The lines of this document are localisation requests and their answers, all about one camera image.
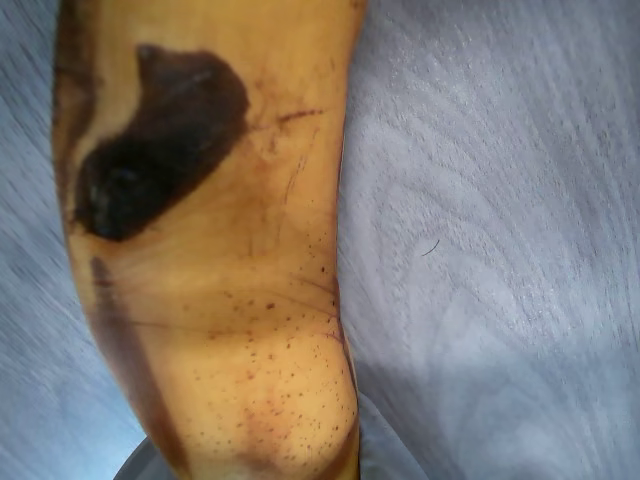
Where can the ripe yellow banana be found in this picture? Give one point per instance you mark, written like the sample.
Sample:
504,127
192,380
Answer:
210,300

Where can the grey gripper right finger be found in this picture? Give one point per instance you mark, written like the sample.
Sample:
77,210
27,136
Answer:
382,445

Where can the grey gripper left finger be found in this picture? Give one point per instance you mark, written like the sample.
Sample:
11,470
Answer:
142,462

